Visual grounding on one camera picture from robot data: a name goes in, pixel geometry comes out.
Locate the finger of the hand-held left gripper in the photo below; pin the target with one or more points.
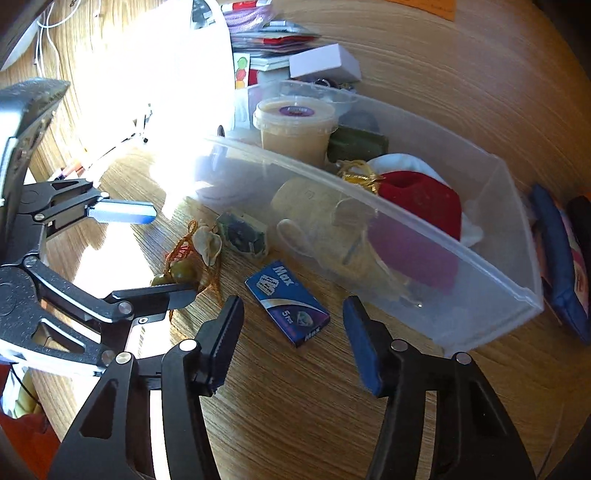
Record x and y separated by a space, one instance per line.
120 212
152 297

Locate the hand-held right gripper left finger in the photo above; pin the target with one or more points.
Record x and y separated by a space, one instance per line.
221 341

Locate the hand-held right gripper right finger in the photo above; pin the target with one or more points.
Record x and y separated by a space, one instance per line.
364 350

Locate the orange thread beaded ornament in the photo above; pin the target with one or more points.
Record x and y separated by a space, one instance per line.
182 272

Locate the blue razor blade box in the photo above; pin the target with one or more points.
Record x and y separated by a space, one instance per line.
288 307

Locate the lavender round jar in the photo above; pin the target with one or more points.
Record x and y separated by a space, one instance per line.
221 184

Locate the clear plastic bin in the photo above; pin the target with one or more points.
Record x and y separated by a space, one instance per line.
485 295

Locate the yellow tube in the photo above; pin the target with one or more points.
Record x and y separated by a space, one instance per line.
304 198

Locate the cream jar with clear lid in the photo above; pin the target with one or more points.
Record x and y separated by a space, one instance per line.
291 138

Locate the wooden desktop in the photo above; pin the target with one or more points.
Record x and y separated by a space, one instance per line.
286 392

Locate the cream red lip balm stick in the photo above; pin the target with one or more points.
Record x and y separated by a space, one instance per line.
69 171

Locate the beige seashell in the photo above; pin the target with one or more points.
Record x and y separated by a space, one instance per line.
208 244

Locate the yellow cloth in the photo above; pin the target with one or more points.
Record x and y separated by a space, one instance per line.
23 397

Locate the orange garment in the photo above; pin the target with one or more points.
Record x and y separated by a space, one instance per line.
23 443

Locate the red velvet box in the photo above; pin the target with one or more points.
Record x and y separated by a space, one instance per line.
425 198

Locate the gold ribbon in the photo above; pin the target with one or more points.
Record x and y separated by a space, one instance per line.
355 177

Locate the fruit printed card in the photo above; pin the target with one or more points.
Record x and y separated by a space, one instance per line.
241 69

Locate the dark green soap bar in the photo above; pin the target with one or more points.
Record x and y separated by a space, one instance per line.
358 145

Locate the blue fabric pouch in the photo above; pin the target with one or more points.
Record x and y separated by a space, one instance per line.
551 258

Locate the stack of papers and cards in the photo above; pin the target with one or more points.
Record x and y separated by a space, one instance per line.
272 37

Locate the small white box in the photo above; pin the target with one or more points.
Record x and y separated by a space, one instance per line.
323 62

